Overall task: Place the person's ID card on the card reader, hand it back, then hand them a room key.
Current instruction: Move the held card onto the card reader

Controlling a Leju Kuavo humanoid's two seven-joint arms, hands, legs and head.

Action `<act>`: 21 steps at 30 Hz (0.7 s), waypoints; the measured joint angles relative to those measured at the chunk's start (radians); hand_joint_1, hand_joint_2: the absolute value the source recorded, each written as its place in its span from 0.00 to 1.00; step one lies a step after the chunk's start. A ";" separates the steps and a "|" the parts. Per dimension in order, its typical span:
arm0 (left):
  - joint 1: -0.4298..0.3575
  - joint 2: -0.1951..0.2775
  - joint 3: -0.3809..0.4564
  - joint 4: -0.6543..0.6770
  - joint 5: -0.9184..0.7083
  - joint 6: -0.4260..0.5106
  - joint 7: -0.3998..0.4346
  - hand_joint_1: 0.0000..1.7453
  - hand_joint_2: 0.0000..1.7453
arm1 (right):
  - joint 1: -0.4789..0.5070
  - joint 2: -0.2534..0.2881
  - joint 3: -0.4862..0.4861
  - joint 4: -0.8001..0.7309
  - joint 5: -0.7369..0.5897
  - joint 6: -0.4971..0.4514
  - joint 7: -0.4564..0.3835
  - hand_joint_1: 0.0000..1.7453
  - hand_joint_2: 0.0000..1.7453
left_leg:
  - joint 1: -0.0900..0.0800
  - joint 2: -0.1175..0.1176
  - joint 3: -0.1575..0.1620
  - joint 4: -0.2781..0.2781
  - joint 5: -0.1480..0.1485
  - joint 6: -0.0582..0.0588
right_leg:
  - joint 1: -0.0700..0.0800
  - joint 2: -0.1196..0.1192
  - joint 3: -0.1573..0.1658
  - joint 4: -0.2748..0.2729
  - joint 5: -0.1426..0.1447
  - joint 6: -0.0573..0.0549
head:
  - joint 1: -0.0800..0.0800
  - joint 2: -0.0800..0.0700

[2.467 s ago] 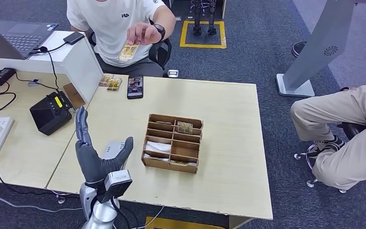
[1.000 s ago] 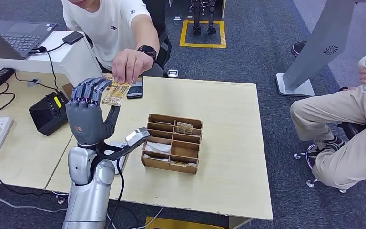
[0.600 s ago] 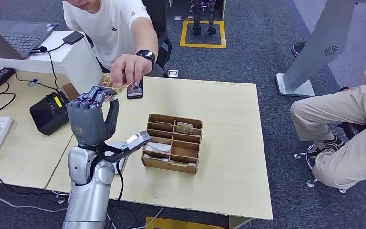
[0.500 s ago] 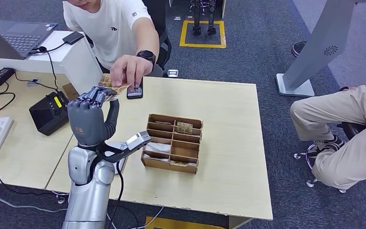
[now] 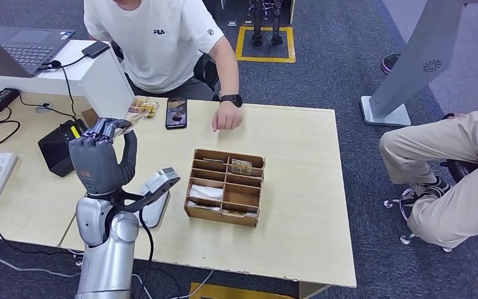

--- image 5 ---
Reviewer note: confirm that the person's left hand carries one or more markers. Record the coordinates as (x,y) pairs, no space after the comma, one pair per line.
(227,117)

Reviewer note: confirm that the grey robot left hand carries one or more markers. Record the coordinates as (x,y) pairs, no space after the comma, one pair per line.
(94,165)

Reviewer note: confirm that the translucent patterned ID card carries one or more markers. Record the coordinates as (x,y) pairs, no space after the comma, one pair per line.
(134,120)

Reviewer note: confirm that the wooden compartment organizer box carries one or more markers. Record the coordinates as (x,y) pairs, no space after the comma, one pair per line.
(239,198)

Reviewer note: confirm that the green gold room key card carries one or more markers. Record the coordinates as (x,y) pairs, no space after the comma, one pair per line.
(239,213)

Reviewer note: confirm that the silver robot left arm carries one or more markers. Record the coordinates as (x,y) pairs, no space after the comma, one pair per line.
(107,256)

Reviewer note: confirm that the person's left forearm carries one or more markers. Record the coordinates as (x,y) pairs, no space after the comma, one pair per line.
(228,78)

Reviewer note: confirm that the flat grey card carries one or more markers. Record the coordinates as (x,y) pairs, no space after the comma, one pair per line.
(214,160)

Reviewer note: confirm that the small gold patterned card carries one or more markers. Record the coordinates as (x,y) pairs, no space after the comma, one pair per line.
(242,166)

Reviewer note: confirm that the grey white card reader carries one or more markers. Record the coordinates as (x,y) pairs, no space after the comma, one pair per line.
(156,211)

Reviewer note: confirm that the white card stack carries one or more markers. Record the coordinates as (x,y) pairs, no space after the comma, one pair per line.
(202,205)

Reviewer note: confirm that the person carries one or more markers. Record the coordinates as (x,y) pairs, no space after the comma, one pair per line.
(441,152)
(156,45)

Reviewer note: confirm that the black wristwatch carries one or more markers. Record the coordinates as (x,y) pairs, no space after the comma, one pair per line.
(231,100)

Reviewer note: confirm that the black terminal with yellow display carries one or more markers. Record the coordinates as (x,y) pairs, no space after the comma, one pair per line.
(55,148)

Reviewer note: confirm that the brown cardboard piece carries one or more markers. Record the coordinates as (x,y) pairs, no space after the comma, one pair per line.
(88,116)

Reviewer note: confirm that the black smartphone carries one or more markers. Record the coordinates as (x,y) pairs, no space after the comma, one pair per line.
(176,113)

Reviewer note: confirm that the yellow floor tape square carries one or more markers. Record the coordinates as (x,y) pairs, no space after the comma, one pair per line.
(263,60)

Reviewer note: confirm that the small white clip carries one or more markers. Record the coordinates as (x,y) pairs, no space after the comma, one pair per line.
(44,108)

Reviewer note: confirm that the white counter box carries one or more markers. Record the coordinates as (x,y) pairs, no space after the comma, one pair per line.
(103,88)

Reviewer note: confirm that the folded white paper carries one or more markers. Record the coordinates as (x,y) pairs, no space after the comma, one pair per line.
(206,192)

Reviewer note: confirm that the desk caster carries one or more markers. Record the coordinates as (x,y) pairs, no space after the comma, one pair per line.
(78,260)

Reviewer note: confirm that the black humanoid robot legs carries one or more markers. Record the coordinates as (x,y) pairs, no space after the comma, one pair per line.
(257,24)

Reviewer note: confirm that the black power adapter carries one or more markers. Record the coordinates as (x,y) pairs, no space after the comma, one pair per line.
(0,100)

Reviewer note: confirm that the black external drive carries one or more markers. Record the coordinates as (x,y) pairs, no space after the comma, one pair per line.
(95,49)

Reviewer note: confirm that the dark grey laptop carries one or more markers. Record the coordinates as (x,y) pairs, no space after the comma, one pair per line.
(28,49)

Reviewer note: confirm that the black round floor object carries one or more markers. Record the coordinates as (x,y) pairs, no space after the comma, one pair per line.
(389,64)

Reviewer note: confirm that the grey kiosk stand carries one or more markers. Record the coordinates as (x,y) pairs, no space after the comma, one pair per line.
(420,57)

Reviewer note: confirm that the chrome base stool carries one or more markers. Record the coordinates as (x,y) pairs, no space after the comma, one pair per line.
(461,169)

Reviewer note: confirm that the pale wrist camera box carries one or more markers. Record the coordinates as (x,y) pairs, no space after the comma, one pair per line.
(162,179)

